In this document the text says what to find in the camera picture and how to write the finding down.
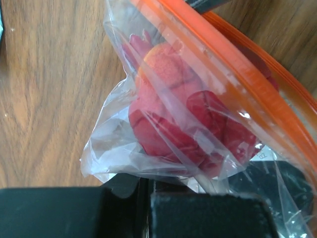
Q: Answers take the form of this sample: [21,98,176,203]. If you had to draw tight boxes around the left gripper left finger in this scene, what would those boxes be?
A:
[0,178,149,238]

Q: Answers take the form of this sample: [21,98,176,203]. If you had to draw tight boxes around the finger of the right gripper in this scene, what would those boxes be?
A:
[185,0,231,14]

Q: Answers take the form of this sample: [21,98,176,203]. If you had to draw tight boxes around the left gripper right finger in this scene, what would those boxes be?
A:
[150,161,317,238]

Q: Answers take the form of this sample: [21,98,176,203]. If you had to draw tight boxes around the clear zip top bag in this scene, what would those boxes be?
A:
[80,0,317,238]

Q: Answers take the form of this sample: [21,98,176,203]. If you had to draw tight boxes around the fake red pomegranate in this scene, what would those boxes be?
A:
[123,32,263,177]

